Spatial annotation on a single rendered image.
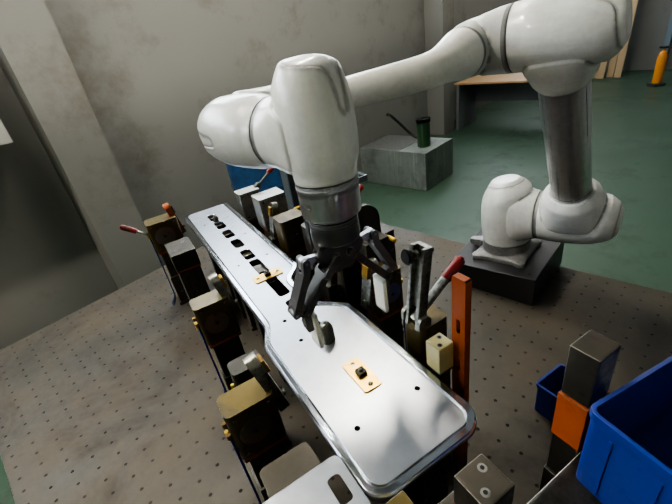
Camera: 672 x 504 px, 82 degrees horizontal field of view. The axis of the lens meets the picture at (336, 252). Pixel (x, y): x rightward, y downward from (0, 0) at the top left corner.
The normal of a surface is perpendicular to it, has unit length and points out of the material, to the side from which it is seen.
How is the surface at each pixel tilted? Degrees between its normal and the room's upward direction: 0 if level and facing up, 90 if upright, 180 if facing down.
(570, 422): 90
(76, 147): 90
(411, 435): 0
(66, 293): 90
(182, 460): 0
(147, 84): 90
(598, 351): 0
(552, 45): 101
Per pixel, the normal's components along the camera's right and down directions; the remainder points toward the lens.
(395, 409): -0.15, -0.86
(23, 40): 0.73, 0.24
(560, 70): -0.34, 0.89
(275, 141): -0.67, 0.44
